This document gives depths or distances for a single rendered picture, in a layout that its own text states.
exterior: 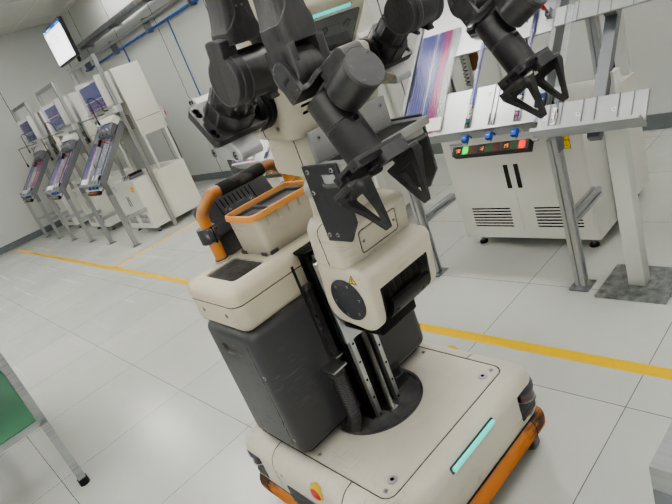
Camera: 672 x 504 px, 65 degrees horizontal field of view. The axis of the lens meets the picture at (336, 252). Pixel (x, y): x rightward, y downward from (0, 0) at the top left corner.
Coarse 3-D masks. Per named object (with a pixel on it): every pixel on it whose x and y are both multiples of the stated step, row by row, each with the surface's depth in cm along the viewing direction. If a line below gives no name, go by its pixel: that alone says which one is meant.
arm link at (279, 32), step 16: (256, 0) 71; (272, 0) 69; (288, 0) 69; (272, 16) 70; (288, 16) 69; (304, 16) 71; (272, 32) 70; (288, 32) 70; (304, 32) 71; (320, 32) 73; (272, 48) 72; (288, 48) 70; (304, 48) 73; (320, 48) 73; (272, 64) 74; (288, 64) 71; (304, 64) 71; (320, 64) 73; (304, 80) 72
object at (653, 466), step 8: (664, 440) 51; (664, 448) 50; (656, 456) 49; (664, 456) 49; (656, 464) 49; (664, 464) 48; (656, 472) 48; (664, 472) 48; (656, 480) 49; (664, 480) 48; (656, 488) 49; (664, 488) 49; (656, 496) 50; (664, 496) 49
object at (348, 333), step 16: (400, 272) 116; (416, 272) 120; (384, 288) 113; (400, 288) 117; (416, 288) 119; (384, 304) 114; (400, 304) 116; (336, 320) 131; (400, 320) 126; (352, 336) 135
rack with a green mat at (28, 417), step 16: (0, 352) 193; (0, 368) 193; (0, 384) 247; (16, 384) 196; (0, 400) 230; (16, 400) 224; (32, 400) 200; (0, 416) 216; (16, 416) 210; (32, 416) 205; (0, 432) 203; (16, 432) 198; (48, 432) 204; (0, 448) 194; (64, 448) 208; (80, 480) 213
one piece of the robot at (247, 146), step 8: (200, 96) 95; (248, 136) 95; (208, 144) 98; (232, 144) 93; (240, 144) 93; (248, 144) 94; (256, 144) 94; (216, 152) 98; (224, 152) 96; (232, 152) 94; (240, 152) 92; (248, 152) 93; (256, 152) 95; (240, 160) 93
